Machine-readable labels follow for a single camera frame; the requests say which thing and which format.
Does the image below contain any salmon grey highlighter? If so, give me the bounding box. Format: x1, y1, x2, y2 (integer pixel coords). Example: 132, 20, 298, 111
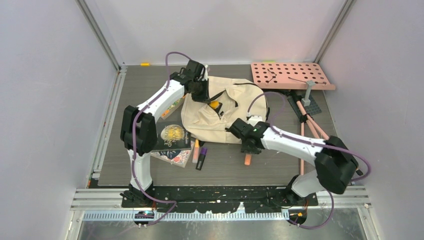
244, 153, 252, 166

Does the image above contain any cream canvas backpack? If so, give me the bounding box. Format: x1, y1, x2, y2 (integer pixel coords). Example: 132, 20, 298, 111
181, 76, 268, 144

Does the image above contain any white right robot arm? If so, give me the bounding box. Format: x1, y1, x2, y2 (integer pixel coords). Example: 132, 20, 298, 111
225, 115, 359, 205

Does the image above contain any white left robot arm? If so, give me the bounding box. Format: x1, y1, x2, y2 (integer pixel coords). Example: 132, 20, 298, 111
120, 60, 210, 207

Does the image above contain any orange green paperback book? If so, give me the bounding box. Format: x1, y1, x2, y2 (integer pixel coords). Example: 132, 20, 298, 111
161, 96, 186, 120

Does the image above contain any purple black highlighter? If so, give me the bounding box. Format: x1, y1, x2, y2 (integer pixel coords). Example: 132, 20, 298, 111
195, 147, 208, 171

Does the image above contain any light orange highlighter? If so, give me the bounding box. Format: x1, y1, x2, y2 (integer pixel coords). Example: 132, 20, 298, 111
192, 139, 200, 164

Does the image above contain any black moon cover book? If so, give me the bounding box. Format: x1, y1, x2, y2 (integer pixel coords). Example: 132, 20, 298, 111
152, 121, 191, 152

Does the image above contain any pink perforated stand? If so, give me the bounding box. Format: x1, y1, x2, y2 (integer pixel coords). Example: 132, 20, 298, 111
250, 61, 364, 177

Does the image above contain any patterned book under black book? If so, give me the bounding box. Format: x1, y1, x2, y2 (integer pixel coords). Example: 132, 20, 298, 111
150, 141, 195, 168

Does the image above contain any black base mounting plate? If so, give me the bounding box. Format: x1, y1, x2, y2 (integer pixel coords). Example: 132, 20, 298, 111
120, 185, 319, 215

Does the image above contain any grey bracket on stand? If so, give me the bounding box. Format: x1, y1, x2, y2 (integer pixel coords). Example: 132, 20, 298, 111
301, 80, 316, 107

